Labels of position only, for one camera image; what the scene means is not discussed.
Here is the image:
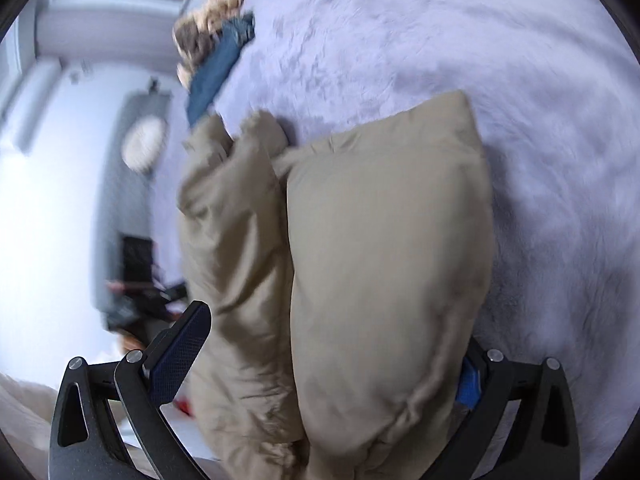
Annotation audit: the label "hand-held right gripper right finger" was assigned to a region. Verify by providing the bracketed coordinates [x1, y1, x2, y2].
[435, 335, 582, 480]

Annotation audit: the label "lilac plush blanket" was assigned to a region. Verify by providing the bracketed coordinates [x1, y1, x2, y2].
[170, 0, 640, 480]

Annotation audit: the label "white round pillow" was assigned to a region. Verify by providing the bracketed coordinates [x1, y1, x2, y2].
[121, 115, 166, 173]

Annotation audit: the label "pale cream cloth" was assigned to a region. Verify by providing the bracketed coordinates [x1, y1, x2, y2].
[0, 372, 66, 466]

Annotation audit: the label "tan striped garment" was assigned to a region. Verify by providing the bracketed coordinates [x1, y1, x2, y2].
[197, 0, 253, 33]

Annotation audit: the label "beige puffer jacket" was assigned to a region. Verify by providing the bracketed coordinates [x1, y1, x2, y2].
[176, 90, 496, 480]

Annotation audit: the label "blue jeans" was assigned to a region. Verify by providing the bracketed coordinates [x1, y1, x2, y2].
[186, 12, 257, 128]

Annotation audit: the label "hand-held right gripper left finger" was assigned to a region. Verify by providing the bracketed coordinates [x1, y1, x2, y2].
[48, 301, 221, 480]

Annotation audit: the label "grey quilted headboard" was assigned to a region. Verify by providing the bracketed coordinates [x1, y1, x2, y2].
[100, 91, 173, 331]

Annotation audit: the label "brown-grey garment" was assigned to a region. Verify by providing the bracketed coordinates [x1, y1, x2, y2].
[172, 17, 218, 88]

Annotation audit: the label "grey curtain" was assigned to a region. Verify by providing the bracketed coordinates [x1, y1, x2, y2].
[37, 0, 201, 66]

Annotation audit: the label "dark blurred object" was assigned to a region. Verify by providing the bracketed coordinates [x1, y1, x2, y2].
[105, 232, 188, 346]

